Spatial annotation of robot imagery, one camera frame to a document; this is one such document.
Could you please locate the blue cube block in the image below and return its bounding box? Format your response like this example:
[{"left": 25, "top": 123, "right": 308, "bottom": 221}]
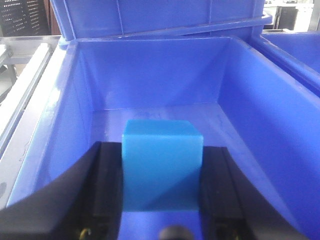
[{"left": 122, "top": 119, "right": 204, "bottom": 212}]

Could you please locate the blue bin front left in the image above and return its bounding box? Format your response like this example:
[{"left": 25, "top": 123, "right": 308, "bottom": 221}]
[{"left": 0, "top": 37, "right": 320, "bottom": 240}]

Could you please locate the blue bin front right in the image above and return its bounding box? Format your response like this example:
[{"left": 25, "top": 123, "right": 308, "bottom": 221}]
[{"left": 250, "top": 31, "right": 320, "bottom": 96}]

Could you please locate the blue bin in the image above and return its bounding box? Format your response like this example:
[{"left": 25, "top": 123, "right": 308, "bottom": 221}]
[
  {"left": 250, "top": 31, "right": 320, "bottom": 96},
  {"left": 51, "top": 0, "right": 272, "bottom": 41},
  {"left": 0, "top": 37, "right": 320, "bottom": 240}
]

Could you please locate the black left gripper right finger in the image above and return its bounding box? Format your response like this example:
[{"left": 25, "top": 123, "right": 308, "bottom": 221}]
[{"left": 198, "top": 146, "right": 313, "bottom": 240}]

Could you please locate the blue bin rear left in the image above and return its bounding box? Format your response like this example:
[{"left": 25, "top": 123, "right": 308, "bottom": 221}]
[{"left": 51, "top": 0, "right": 272, "bottom": 41}]

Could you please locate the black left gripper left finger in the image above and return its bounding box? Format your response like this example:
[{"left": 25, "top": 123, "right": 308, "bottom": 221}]
[{"left": 0, "top": 141, "right": 124, "bottom": 240}]

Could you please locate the white roller conveyor rail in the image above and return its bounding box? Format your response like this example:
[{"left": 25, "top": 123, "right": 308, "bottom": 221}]
[{"left": 0, "top": 43, "right": 52, "bottom": 155}]

